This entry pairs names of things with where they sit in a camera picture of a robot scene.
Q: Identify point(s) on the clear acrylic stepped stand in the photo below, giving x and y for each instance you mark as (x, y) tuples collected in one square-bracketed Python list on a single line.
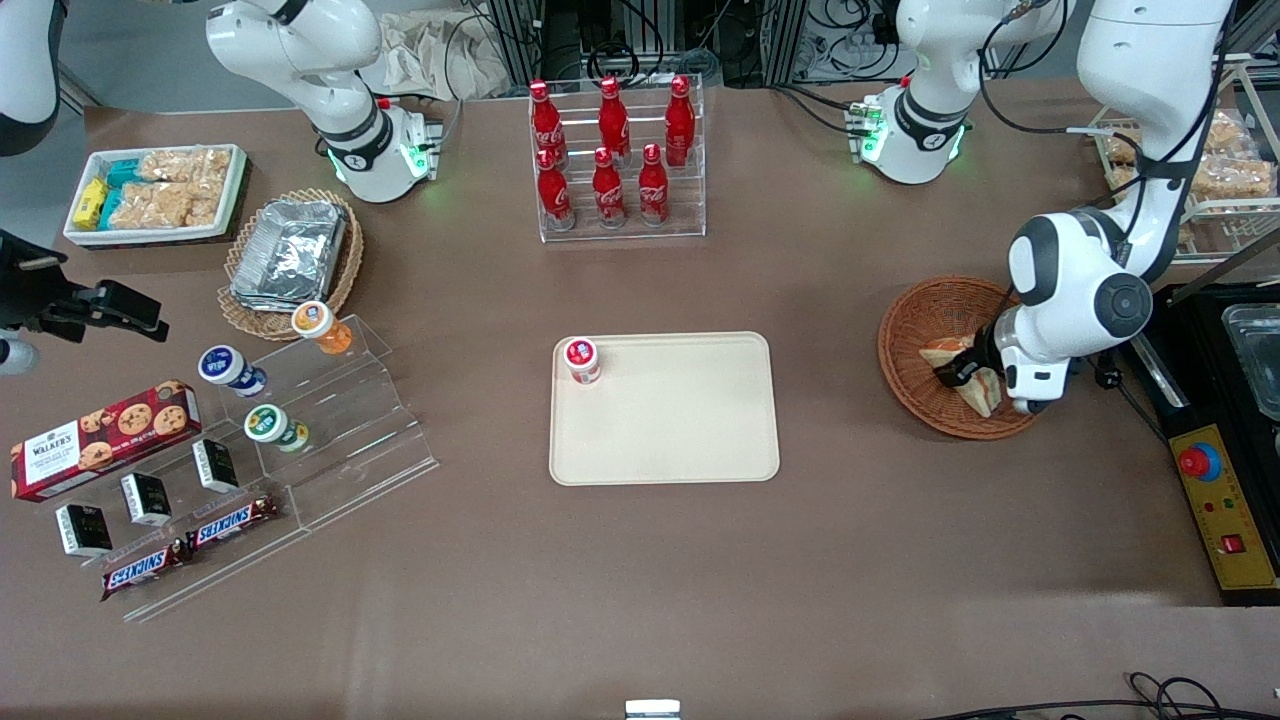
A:
[(360, 430)]

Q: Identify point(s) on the clear acrylic bottle rack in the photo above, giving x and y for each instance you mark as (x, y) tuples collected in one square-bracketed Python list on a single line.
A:
[(690, 200)]

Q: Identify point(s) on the triangular sandwich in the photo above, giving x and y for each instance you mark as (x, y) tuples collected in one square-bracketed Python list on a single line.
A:
[(985, 395)]

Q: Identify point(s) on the light woven flat basket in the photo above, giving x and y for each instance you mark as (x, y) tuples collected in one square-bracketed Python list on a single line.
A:
[(345, 275)]

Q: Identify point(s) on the black flat appliance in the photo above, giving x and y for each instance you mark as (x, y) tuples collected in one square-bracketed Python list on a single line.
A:
[(1200, 340)]

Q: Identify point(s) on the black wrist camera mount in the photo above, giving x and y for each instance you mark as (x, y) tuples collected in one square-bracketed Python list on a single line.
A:
[(25, 285)]

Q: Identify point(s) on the green lid yogurt cup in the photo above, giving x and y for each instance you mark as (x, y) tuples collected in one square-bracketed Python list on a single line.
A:
[(270, 426)]

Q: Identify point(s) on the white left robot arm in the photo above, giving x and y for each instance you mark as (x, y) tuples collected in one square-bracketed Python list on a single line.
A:
[(1150, 60)]

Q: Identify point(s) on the beige crumpled cloth bag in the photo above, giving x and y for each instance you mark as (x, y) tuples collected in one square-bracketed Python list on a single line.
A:
[(420, 60)]

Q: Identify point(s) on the brown wicker basket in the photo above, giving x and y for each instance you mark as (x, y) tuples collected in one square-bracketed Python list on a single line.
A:
[(920, 320)]

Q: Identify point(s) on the silver foil container stack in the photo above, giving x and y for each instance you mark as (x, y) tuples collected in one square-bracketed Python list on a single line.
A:
[(288, 255)]

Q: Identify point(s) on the red cola bottle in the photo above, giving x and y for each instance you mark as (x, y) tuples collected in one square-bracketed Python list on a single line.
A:
[(555, 197), (545, 122), (608, 197), (653, 192), (613, 120), (680, 125)]

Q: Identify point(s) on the Snickers chocolate bar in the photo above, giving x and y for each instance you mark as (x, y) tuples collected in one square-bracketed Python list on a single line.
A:
[(232, 523), (140, 570)]

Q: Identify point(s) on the blue lid yogurt cup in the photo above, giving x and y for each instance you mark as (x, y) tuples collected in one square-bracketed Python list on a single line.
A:
[(225, 367)]

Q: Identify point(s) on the red Walkers cookie box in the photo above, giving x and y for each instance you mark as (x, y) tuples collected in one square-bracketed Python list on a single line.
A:
[(100, 440)]

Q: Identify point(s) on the beige plastic tray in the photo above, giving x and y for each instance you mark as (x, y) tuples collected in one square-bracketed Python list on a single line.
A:
[(670, 420)]

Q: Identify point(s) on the bagged cracker snack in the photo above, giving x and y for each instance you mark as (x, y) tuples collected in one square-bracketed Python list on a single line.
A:
[(1235, 177), (1124, 178), (1122, 150), (1228, 132), (1185, 236)]

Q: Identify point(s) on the yellow emergency stop box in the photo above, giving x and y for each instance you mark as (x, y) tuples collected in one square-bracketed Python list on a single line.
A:
[(1235, 520)]

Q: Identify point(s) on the white rectangular snack bin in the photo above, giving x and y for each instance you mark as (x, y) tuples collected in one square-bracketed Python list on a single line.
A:
[(236, 190)]

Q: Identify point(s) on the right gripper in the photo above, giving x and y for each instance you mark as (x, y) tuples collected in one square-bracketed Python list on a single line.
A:
[(28, 296)]

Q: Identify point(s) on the teal snack packet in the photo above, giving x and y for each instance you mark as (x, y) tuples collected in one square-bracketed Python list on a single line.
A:
[(122, 172), (111, 208)]

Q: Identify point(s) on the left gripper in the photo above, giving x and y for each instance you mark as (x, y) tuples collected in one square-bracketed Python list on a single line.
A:
[(984, 351)]

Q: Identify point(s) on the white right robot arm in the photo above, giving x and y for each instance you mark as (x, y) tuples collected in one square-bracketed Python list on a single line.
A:
[(300, 40)]

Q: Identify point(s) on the red lid yogurt cup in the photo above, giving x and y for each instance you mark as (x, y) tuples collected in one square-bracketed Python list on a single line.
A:
[(582, 360)]

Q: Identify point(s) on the small black box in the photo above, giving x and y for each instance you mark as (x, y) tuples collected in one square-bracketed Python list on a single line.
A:
[(215, 465), (83, 530), (146, 499)]

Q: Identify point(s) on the orange lid yogurt cup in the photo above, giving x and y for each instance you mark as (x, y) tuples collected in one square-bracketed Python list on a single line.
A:
[(318, 325)]

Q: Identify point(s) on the clear rice cracker bag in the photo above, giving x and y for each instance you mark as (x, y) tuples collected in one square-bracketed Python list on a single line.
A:
[(210, 170), (165, 166), (152, 205)]

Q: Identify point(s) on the black equipment rack frame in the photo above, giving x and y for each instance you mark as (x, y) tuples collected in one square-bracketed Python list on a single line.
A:
[(560, 40)]

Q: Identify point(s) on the yellow snack packet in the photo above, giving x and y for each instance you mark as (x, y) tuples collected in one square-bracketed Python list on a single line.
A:
[(90, 203)]

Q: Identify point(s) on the clear plastic container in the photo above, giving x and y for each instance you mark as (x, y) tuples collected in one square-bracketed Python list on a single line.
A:
[(1255, 350)]

